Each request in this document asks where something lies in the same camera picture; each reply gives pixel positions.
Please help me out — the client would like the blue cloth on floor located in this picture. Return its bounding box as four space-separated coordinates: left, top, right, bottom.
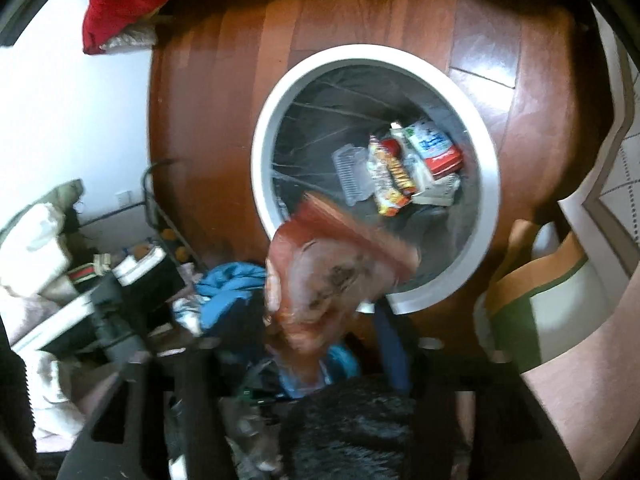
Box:
194 262 266 333

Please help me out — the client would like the orange noodle snack bag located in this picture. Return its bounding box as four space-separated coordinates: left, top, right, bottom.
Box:
367 136 416 217

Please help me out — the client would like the brown snack bag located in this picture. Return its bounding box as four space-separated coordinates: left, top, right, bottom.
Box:
265 193 421 356

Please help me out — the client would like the white round trash bin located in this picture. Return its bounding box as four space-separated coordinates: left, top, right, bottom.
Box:
250 44 500 314

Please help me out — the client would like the black fuzzy slipper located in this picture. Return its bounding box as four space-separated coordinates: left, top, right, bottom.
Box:
278 378 457 480

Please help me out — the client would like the clear plastic tray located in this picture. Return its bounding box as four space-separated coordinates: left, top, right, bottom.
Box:
332 144 374 207

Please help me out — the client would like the white silver foil wrapper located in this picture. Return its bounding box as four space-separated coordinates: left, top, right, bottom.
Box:
404 154 461 207

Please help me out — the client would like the white blue milk carton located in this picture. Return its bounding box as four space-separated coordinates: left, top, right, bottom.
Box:
390 119 463 180

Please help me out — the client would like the cream jacket on chair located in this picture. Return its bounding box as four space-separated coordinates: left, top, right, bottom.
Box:
1 179 85 298

